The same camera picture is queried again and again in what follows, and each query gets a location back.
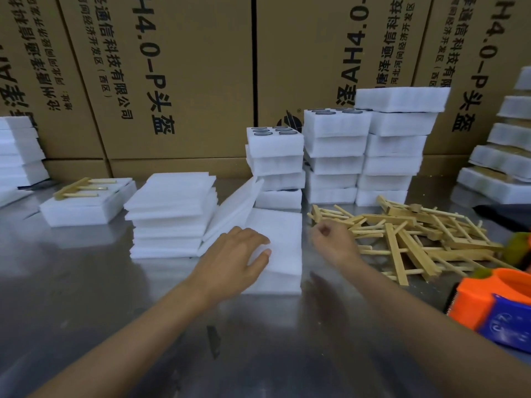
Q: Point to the pile of wooden comb-shaped pieces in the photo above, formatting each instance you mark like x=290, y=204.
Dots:
x=415, y=240

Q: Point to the white foam tray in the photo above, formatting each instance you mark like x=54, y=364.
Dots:
x=89, y=209

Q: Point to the person's right forearm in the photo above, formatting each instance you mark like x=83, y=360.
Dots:
x=423, y=327

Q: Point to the plain low cardboard box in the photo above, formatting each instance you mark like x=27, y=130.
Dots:
x=76, y=169
x=178, y=167

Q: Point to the white foam sheet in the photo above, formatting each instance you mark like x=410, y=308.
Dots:
x=232, y=215
x=282, y=252

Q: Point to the person's right fingers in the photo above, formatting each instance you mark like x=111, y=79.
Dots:
x=320, y=232

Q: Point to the black object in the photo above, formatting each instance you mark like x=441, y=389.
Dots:
x=504, y=217

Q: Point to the printed cardboard box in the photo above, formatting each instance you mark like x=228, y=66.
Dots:
x=166, y=70
x=37, y=70
x=477, y=57
x=315, y=49

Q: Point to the group of dark oval discs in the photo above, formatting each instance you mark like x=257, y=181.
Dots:
x=273, y=130
x=336, y=111

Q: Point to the person's left forearm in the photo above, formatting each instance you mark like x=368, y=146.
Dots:
x=137, y=344

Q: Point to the leaning white foam sheet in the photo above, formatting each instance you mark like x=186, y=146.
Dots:
x=232, y=215

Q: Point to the person's left fingers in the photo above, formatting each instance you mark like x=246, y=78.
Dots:
x=253, y=244

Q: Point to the stack of white foam trays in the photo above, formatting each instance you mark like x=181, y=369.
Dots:
x=276, y=169
x=334, y=157
x=394, y=153
x=504, y=161
x=18, y=155

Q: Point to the green and yellow object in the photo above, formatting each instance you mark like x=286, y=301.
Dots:
x=517, y=249

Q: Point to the person's left hand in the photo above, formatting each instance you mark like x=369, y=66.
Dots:
x=226, y=263

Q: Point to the wooden comb-shaped piece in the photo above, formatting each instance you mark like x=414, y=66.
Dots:
x=79, y=188

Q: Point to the orange and blue tape dispenser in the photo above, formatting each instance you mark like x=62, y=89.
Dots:
x=491, y=304

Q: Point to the stack of flat foam sheets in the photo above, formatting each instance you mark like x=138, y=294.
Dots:
x=172, y=211

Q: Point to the person's right hand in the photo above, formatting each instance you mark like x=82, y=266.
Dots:
x=336, y=244

